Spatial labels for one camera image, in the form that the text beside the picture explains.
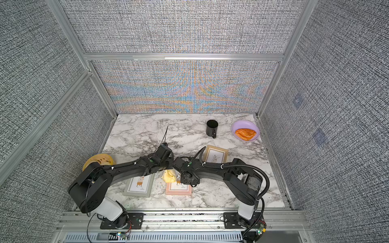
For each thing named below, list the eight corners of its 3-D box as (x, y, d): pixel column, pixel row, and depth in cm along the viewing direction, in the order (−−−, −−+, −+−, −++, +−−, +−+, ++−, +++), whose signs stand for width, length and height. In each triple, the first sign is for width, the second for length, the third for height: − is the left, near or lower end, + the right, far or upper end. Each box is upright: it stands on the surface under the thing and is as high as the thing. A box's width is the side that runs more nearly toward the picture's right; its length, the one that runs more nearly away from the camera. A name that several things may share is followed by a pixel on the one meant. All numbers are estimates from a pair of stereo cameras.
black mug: (206, 139, 107) (207, 131, 100) (205, 128, 114) (206, 119, 106) (217, 139, 107) (219, 131, 100) (216, 128, 114) (217, 119, 106)
